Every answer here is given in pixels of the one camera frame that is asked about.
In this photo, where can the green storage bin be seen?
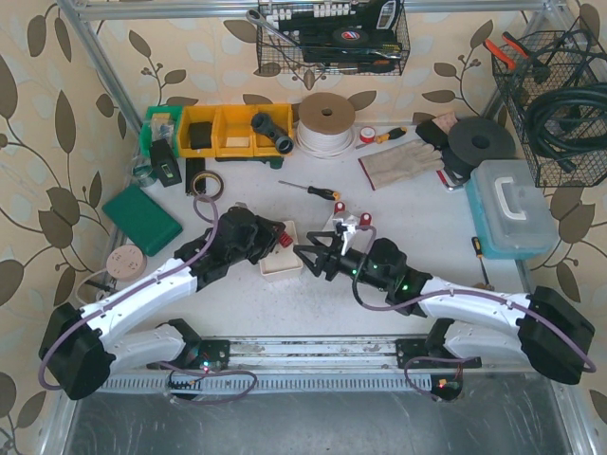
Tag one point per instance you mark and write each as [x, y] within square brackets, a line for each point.
[160, 122]

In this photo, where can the white spring tray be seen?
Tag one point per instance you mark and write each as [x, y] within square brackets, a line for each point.
[281, 263]

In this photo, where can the brown packing tape roll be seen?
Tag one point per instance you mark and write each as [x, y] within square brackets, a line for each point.
[208, 183]

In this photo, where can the orange handled pliers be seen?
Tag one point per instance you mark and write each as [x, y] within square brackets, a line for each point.
[500, 54]

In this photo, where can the black brush block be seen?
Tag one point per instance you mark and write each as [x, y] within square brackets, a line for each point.
[435, 131]

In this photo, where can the black orange screwdriver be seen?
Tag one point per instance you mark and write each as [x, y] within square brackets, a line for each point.
[323, 193]

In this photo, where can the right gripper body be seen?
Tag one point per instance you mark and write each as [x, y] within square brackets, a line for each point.
[330, 259]

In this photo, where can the small glass jar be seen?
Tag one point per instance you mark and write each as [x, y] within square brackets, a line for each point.
[143, 174]

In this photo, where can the beige work glove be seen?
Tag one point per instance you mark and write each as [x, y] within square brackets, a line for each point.
[402, 162]

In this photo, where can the clear teal toolbox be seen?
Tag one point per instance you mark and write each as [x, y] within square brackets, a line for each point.
[511, 217]

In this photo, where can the black device with label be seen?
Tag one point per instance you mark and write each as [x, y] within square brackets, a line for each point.
[164, 163]

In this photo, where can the yellow storage bin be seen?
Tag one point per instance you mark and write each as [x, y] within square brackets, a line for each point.
[225, 131]

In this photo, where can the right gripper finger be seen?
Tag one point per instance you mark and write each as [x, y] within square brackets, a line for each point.
[313, 257]
[322, 238]

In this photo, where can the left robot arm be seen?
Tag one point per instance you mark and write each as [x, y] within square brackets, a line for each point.
[83, 347]

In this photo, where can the red tape roll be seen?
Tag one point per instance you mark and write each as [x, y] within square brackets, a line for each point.
[367, 134]

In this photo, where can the white cable spool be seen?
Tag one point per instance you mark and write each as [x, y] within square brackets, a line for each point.
[326, 126]

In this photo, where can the wire basket with cables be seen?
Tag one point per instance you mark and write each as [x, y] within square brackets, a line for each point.
[557, 104]

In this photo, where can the wire basket with tools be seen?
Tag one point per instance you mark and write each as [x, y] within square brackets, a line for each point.
[317, 39]

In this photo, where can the round beige power socket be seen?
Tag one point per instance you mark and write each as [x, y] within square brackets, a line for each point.
[126, 263]

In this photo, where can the white peg base plate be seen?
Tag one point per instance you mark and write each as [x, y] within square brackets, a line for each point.
[345, 225]

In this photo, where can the yellow screwdriver by toolbox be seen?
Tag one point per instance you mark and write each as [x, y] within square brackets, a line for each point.
[479, 254]

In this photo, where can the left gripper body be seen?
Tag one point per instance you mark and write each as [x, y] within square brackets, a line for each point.
[273, 232]

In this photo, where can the black spool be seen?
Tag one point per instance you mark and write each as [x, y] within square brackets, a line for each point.
[474, 140]

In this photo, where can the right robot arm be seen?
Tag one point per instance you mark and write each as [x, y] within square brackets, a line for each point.
[548, 330]

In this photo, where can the grey pipe fitting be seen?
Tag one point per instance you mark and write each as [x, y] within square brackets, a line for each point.
[263, 125]

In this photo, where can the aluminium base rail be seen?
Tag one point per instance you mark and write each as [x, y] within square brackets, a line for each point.
[483, 348]

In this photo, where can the green sanding block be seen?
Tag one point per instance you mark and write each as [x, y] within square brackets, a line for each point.
[142, 220]

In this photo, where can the small yellow black screwdriver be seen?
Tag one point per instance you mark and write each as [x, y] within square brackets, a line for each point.
[391, 135]

